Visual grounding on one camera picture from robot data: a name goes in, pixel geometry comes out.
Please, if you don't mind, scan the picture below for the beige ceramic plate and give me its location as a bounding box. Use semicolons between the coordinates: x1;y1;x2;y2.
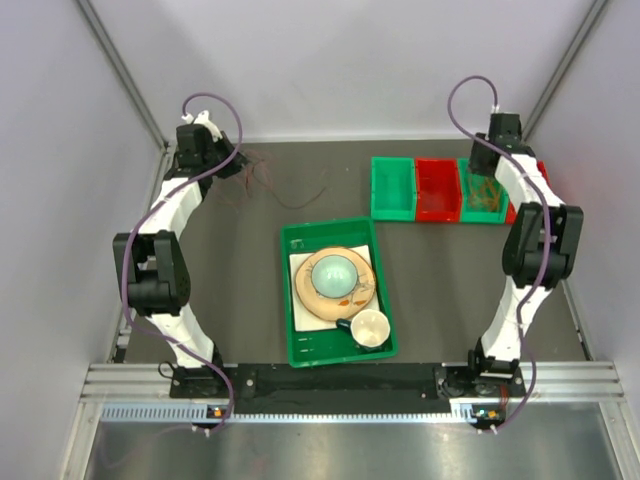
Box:
289;245;379;331

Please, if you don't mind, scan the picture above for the large green plastic tray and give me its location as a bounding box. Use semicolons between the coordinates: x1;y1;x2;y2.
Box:
281;217;398;368

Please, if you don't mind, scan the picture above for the aluminium front rail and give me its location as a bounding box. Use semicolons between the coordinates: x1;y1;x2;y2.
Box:
81;361;625;403

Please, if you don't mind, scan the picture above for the left aluminium frame post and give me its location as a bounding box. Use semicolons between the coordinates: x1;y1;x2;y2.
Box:
72;0;169;150

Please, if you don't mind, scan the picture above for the grey slotted cable duct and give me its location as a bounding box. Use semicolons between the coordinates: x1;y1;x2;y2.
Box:
101;403;480;424

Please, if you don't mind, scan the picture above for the pink thin cable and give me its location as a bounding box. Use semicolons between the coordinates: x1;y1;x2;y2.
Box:
214;149;276;206

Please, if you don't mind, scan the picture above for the green bin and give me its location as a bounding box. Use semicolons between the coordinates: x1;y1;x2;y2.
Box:
370;157;417;222
457;158;508;224

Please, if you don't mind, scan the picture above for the white and green cup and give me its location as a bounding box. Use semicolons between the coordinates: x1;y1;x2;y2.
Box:
336;309;391;350

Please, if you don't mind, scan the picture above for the right aluminium frame post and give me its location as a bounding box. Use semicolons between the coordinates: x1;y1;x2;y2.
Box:
523;0;610;140

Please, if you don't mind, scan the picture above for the aluminium frame post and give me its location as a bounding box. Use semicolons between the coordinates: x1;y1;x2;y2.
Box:
523;0;610;140
72;0;169;150

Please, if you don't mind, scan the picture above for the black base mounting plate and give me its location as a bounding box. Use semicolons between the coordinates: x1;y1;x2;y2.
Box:
162;363;524;400

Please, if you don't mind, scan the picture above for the red bin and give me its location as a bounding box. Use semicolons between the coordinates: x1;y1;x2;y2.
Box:
414;158;462;223
505;161;549;225

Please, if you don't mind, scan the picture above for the pale blue upturned bowl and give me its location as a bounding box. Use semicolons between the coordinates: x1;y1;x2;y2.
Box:
311;254;358;299

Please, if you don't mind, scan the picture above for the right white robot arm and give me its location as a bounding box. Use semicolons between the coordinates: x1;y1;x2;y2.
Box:
466;112;584;396

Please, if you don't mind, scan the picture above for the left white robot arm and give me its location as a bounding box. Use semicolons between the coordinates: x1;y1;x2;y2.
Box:
112;110;248;399

